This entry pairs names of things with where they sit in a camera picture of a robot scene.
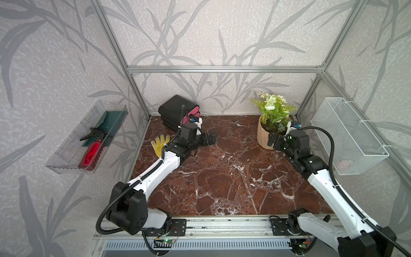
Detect dark green cloth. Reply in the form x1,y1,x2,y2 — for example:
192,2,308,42
83,110,128,147

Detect white wire mesh basket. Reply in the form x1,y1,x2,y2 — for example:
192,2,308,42
310,97,390,176

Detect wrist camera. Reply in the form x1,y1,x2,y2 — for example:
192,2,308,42
189,116,202,135
286,121,301,134

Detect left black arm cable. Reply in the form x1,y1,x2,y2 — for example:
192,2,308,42
95,104,193,235

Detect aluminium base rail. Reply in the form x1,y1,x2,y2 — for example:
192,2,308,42
92,215,370,240

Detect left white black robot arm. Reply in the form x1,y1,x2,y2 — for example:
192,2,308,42
96,122,217,235

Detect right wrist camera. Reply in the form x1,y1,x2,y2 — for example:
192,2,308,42
286,121,301,134

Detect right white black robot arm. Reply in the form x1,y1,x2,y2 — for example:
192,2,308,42
268,130,397,257

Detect black drawer unit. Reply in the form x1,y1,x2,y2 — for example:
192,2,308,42
158,95,199,132

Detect pink top drawer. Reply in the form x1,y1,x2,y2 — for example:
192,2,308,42
180,105,200,125

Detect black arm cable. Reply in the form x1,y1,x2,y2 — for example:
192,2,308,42
298,126,411,257
95,104,193,235

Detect beige plant pot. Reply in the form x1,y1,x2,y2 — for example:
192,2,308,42
257,116,292,151

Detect red black pruning shears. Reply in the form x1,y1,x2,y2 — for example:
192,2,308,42
78,127,107,171

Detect yellow work glove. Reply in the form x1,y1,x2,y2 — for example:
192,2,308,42
151,134,170,157

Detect green artificial plant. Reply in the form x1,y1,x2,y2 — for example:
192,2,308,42
251,93,298,136

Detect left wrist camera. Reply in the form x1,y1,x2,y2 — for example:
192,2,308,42
189,116,202,135

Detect clear plastic wall tray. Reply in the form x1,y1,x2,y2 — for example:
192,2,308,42
46,100,128,175

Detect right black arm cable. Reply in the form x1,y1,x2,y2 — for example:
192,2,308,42
298,126,411,257

